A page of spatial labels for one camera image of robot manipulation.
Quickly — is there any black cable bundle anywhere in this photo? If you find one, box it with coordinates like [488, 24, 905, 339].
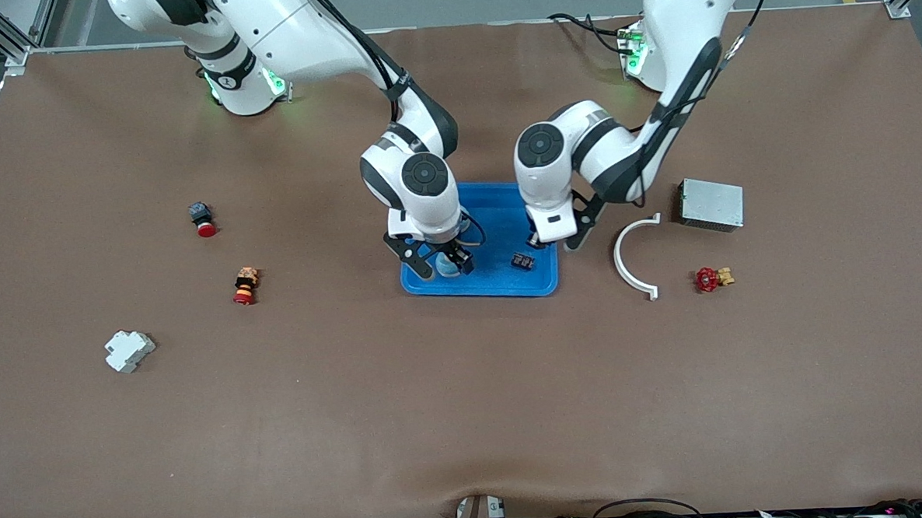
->
[767, 497, 922, 518]

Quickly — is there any red mushroom push button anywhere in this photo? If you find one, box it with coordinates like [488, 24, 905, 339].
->
[188, 201, 218, 239]

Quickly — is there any red handle brass valve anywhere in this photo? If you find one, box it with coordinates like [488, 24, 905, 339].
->
[693, 265, 736, 294]

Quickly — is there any white curved plastic clamp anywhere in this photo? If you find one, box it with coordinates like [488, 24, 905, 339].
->
[612, 213, 665, 303]

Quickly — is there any white circuit breaker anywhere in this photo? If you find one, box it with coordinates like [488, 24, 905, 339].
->
[104, 328, 158, 375]

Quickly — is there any black arm base cable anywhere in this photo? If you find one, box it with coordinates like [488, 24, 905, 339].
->
[547, 9, 632, 60]

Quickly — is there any blue plastic tray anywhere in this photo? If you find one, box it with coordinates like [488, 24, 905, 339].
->
[396, 179, 561, 303]

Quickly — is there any red emergency stop button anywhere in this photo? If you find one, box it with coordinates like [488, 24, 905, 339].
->
[232, 266, 261, 306]

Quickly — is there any black looped cable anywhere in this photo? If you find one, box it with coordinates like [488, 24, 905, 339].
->
[592, 495, 707, 518]

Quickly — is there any brown table mat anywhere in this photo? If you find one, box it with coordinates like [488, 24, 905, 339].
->
[0, 2, 922, 518]

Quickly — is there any silver metal power supply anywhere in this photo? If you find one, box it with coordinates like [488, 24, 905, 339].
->
[676, 176, 746, 236]

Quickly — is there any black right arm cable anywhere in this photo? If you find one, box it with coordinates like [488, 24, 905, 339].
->
[300, 0, 487, 257]

